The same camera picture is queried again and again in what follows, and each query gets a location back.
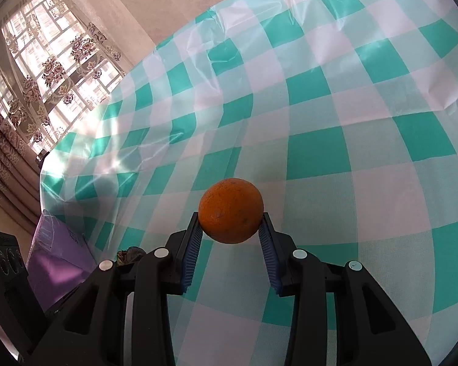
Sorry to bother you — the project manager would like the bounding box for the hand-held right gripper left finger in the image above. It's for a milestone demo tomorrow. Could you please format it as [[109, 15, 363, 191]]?
[[21, 211, 205, 366]]

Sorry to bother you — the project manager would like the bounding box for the floral lace curtain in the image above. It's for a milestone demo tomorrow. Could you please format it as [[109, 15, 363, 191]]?
[[0, 0, 130, 153]]

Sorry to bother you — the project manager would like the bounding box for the dark spiky fruit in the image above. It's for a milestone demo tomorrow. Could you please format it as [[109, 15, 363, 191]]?
[[116, 247, 146, 265]]

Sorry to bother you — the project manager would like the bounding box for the teal white checked tablecloth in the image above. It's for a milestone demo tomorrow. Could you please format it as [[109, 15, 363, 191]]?
[[40, 0, 458, 366]]

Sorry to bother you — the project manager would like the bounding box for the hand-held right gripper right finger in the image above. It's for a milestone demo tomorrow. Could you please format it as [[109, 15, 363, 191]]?
[[256, 211, 432, 366]]

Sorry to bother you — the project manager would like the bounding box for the window with white frame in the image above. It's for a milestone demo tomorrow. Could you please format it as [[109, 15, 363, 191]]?
[[0, 0, 123, 149]]

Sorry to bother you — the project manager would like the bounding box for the patterned brown drape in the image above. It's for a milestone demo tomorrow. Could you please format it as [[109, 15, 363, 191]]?
[[0, 95, 46, 229]]

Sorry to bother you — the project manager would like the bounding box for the large orange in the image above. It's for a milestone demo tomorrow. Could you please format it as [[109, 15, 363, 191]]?
[[198, 178, 265, 245]]

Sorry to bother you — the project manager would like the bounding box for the purple box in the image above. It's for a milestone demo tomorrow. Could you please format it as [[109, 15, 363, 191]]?
[[26, 209, 132, 313]]

